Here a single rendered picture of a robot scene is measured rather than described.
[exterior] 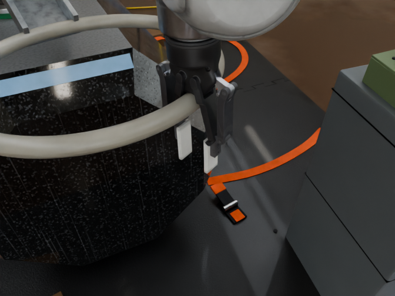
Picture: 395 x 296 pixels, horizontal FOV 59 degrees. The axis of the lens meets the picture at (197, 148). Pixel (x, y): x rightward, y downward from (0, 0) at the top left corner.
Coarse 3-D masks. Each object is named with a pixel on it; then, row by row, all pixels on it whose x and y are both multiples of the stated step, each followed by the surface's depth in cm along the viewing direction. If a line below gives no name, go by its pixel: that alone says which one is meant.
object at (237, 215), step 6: (210, 186) 155; (216, 186) 155; (222, 186) 155; (216, 192) 153; (222, 192) 154; (222, 198) 152; (228, 198) 153; (222, 204) 151; (228, 204) 151; (234, 204) 151; (222, 210) 152; (228, 210) 151; (234, 210) 151; (240, 210) 151; (228, 216) 149; (234, 216) 149; (240, 216) 149; (246, 216) 149; (234, 222) 147
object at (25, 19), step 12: (12, 0) 83; (24, 0) 84; (36, 0) 84; (48, 0) 85; (60, 0) 81; (12, 12) 76; (24, 12) 82; (36, 12) 82; (48, 12) 83; (60, 12) 83; (72, 12) 78; (24, 24) 73; (36, 24) 80; (60, 36) 79
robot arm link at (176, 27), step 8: (160, 0) 41; (160, 8) 42; (168, 8) 41; (160, 16) 42; (168, 16) 41; (176, 16) 41; (160, 24) 43; (168, 24) 42; (176, 24) 41; (184, 24) 41; (168, 32) 43; (176, 32) 42; (184, 32) 42; (192, 32) 42; (184, 40) 44; (192, 40) 42; (200, 40) 44
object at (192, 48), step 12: (168, 48) 46; (180, 48) 44; (192, 48) 44; (204, 48) 44; (216, 48) 45; (180, 60) 45; (192, 60) 45; (204, 60) 45; (216, 60) 46; (192, 72) 49; (204, 72) 47; (204, 84) 48
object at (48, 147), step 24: (48, 24) 77; (72, 24) 78; (96, 24) 80; (120, 24) 80; (144, 24) 79; (0, 48) 70; (192, 96) 51; (144, 120) 47; (168, 120) 48; (0, 144) 45; (24, 144) 44; (48, 144) 44; (72, 144) 44; (96, 144) 45; (120, 144) 46
